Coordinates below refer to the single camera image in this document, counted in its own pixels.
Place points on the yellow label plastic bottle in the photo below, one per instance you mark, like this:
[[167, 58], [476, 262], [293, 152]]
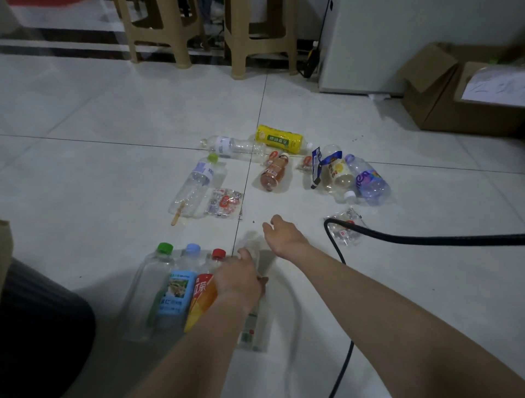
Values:
[[279, 139]]

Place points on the person's left thumb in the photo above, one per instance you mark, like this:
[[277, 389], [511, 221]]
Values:
[[247, 255]]

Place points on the person's left leg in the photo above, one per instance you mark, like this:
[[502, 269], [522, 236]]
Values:
[[41, 336]]

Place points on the crumpled clear plastic wrapper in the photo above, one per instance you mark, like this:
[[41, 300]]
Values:
[[346, 231]]

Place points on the orange label bottle red cap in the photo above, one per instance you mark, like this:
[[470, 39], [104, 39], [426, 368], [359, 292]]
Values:
[[201, 299]]

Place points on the beige plastic stool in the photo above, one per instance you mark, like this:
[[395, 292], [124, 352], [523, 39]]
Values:
[[262, 41], [168, 24]]

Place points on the wooden ice lolly stick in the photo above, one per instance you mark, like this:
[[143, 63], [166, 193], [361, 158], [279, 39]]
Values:
[[177, 215]]

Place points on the person's right thumb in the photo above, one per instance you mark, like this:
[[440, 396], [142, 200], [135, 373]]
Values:
[[268, 230]]

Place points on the clear bottle light green cap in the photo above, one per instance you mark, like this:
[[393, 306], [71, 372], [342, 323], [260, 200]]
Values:
[[195, 184]]

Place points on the person's left forearm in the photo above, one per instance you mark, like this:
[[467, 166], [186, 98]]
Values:
[[197, 348]]

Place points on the person's right forearm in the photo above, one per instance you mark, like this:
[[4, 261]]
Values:
[[393, 328]]

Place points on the white paper sheet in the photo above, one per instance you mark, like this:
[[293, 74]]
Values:
[[496, 86]]

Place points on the brown cardboard box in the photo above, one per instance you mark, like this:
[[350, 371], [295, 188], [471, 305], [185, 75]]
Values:
[[439, 102]]

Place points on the white cabinet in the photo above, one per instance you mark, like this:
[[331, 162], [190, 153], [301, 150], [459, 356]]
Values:
[[410, 41]]

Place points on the white paper scrap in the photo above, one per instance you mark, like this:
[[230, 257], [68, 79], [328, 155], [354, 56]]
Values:
[[378, 97]]

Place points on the clear wrapper red print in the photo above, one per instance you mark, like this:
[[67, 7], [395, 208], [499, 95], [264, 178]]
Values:
[[223, 201]]

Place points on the bottle with peeling blue label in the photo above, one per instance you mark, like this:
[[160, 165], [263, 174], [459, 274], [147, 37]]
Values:
[[334, 172]]

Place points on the brown tea bottle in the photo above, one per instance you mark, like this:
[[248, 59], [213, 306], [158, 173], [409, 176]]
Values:
[[274, 174]]

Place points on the clear plastic bottle white label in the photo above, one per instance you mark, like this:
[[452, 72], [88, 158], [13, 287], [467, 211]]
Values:
[[254, 328]]

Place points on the person's right hand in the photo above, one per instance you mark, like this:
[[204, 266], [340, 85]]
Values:
[[287, 240]]

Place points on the blue label bottle blue cap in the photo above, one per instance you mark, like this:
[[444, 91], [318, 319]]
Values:
[[176, 293]]

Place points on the bottle with purple blue label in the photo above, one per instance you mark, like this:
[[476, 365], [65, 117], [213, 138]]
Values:
[[369, 182]]

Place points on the clear bottle pale blue label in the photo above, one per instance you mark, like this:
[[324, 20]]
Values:
[[236, 147]]

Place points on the small crumpled red wrapper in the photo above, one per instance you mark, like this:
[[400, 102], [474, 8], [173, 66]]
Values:
[[271, 158], [305, 162]]

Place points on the person's left hand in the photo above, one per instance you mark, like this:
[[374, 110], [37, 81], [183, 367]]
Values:
[[238, 281]]

